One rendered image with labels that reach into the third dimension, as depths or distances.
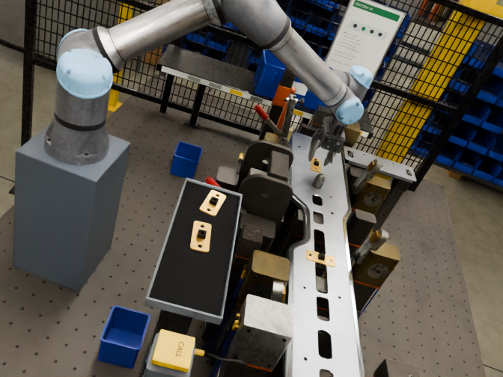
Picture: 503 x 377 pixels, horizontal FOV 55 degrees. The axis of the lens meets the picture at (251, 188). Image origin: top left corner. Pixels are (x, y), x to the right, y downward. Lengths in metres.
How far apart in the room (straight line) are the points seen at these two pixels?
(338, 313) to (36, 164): 0.80
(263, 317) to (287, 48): 0.62
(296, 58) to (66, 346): 0.91
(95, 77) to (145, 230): 0.68
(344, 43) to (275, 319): 1.37
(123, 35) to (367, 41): 1.14
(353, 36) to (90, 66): 1.22
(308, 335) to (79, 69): 0.77
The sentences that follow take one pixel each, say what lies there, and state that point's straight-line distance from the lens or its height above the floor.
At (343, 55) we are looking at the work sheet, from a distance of 2.11.
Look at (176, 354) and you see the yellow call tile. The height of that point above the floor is 1.16.
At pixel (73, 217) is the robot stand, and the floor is 0.97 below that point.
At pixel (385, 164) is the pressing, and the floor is 1.00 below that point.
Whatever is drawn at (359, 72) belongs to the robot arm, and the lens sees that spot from 1.49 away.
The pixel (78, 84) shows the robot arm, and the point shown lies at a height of 1.30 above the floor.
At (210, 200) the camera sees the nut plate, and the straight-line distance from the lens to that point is 1.08.
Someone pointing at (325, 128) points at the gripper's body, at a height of 1.16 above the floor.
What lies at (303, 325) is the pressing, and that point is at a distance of 1.16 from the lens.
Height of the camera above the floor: 1.84
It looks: 35 degrees down
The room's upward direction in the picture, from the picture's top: 21 degrees clockwise
